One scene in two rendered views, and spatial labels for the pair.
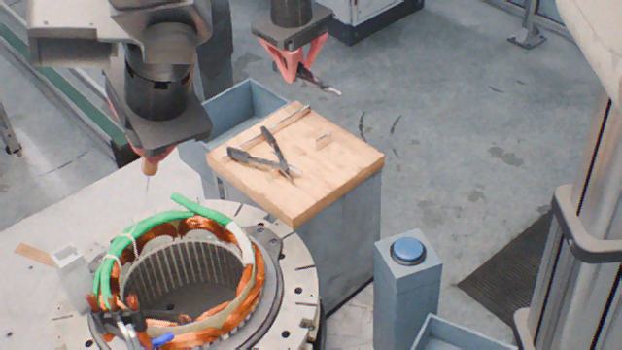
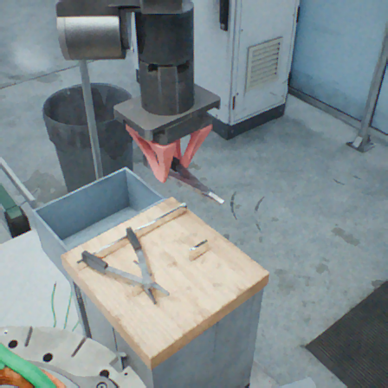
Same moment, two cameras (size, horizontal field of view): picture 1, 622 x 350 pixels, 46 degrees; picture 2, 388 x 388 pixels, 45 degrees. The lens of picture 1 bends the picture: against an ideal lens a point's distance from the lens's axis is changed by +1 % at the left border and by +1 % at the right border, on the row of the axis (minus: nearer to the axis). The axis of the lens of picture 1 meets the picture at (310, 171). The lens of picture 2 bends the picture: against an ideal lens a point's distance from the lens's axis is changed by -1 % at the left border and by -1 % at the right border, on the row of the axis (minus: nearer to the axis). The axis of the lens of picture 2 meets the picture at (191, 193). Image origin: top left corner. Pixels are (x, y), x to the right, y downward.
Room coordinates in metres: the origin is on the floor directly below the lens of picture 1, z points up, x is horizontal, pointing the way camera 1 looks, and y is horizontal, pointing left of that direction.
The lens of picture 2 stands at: (0.42, -0.02, 1.52)
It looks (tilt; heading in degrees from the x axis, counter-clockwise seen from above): 39 degrees down; 0
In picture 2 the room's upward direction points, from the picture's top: straight up
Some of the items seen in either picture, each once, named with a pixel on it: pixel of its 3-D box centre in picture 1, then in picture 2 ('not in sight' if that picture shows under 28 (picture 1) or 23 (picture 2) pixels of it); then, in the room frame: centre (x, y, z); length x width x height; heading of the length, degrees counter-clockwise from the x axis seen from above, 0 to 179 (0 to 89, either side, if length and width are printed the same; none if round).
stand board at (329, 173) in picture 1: (294, 159); (163, 269); (0.84, 0.02, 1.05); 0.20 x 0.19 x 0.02; 41
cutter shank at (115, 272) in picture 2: (267, 162); (127, 276); (0.79, 0.06, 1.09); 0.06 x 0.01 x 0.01; 65
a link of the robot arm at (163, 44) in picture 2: not in sight; (158, 29); (0.87, 0.02, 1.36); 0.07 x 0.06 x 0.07; 91
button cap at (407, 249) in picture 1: (408, 249); not in sight; (0.65, -0.13, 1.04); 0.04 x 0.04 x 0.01
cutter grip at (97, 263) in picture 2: (238, 155); (94, 261); (0.82, 0.10, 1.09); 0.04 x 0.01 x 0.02; 56
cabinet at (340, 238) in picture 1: (299, 224); (166, 333); (0.83, 0.02, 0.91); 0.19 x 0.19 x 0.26; 41
